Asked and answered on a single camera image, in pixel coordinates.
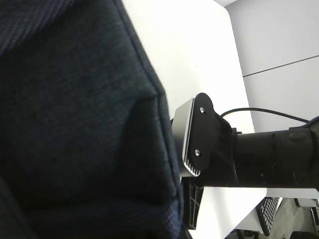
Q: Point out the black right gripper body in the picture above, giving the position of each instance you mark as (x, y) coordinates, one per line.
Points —
(220, 172)

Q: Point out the dark blue fabric bag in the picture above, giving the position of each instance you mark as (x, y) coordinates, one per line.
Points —
(86, 147)

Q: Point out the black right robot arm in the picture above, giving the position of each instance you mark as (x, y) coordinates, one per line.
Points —
(278, 159)

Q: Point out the black keyboard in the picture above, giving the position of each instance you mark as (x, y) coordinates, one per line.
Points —
(266, 210)

